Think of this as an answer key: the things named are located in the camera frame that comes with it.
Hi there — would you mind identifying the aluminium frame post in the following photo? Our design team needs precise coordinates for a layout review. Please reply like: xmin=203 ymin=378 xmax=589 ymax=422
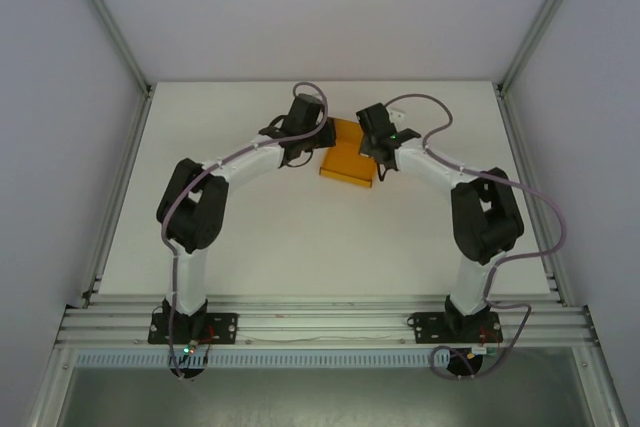
xmin=60 ymin=0 xmax=153 ymax=94
xmin=497 ymin=0 xmax=594 ymax=94

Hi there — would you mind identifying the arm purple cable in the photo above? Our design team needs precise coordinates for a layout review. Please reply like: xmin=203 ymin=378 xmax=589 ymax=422
xmin=159 ymin=81 xmax=332 ymax=378
xmin=382 ymin=92 xmax=567 ymax=381

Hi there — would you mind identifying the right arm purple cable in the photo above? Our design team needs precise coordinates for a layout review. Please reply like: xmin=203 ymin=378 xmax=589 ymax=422
xmin=382 ymin=92 xmax=567 ymax=381

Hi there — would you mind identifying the orange cardboard box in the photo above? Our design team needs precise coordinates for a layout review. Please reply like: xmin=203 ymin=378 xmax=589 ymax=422
xmin=319 ymin=116 xmax=378 ymax=191

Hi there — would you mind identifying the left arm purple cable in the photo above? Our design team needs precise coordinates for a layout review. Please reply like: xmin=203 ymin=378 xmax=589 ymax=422
xmin=159 ymin=81 xmax=332 ymax=378

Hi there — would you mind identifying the slotted grey cable duct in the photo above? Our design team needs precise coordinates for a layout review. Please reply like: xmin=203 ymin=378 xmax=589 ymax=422
xmin=74 ymin=351 xmax=482 ymax=369

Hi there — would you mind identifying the aluminium mounting rail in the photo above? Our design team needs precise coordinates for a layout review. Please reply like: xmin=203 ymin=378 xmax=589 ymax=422
xmin=56 ymin=298 xmax=600 ymax=349

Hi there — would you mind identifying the aluminium table side rail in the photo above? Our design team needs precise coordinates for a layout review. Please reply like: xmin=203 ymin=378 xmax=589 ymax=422
xmin=494 ymin=85 xmax=574 ymax=306
xmin=81 ymin=85 xmax=155 ymax=307

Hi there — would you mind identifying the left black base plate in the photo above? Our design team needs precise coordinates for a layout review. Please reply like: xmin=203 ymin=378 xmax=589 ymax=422
xmin=147 ymin=312 xmax=239 ymax=346

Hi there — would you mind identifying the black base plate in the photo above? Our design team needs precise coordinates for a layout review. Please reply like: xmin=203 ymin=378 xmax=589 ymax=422
xmin=147 ymin=312 xmax=239 ymax=346
xmin=407 ymin=311 xmax=503 ymax=346

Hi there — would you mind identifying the grey metal panel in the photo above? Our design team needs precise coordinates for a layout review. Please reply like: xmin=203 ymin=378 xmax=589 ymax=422
xmin=55 ymin=366 xmax=597 ymax=427

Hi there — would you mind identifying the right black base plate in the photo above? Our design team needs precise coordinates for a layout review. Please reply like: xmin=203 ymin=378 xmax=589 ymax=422
xmin=407 ymin=311 xmax=503 ymax=346

